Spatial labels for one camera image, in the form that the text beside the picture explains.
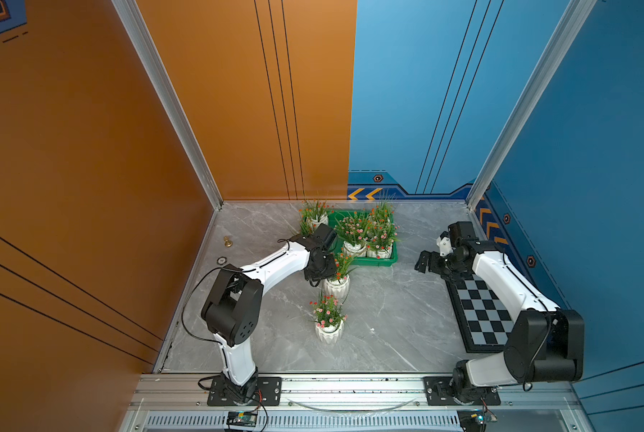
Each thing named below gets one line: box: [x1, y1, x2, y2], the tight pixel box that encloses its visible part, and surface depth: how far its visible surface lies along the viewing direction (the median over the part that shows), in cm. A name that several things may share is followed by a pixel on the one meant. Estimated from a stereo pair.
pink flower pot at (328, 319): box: [308, 294, 349, 345], surface depth 79 cm
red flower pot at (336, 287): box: [322, 246, 358, 304], surface depth 88 cm
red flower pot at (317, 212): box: [298, 199, 335, 228], surface depth 105 cm
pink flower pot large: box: [333, 213, 367, 258], surface depth 96 cm
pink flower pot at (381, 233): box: [365, 207, 402, 260], surface depth 96 cm
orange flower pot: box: [366, 197, 398, 233], surface depth 98 cm
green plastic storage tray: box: [327, 208, 399, 268], surface depth 96 cm
